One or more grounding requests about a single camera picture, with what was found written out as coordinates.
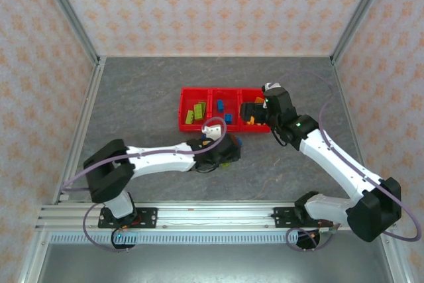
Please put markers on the aluminium table side rail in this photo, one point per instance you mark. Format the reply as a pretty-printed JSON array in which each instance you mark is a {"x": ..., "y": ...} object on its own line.
[
  {"x": 348, "y": 104},
  {"x": 83, "y": 120}
]

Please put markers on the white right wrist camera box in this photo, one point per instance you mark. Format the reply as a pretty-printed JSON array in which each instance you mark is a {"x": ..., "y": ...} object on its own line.
[{"x": 272, "y": 87}]

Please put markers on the grey metal base panel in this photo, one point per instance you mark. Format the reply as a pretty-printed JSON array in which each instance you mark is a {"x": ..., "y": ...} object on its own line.
[{"x": 215, "y": 266}]

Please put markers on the green lego brick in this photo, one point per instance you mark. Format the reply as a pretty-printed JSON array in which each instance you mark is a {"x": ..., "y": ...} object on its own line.
[
  {"x": 225, "y": 164},
  {"x": 189, "y": 116},
  {"x": 199, "y": 110}
]

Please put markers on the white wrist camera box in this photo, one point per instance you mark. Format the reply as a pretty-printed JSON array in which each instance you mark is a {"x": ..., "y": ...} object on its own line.
[
  {"x": 213, "y": 131},
  {"x": 272, "y": 87}
]

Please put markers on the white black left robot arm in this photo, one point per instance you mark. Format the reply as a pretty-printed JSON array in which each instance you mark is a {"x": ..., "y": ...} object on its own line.
[{"x": 155, "y": 160}]

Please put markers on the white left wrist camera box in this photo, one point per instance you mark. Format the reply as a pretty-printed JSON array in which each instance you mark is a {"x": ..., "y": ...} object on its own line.
[{"x": 213, "y": 131}]

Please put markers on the aluminium frame post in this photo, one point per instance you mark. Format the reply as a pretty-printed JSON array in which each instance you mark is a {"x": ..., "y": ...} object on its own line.
[
  {"x": 74, "y": 21},
  {"x": 359, "y": 14}
]

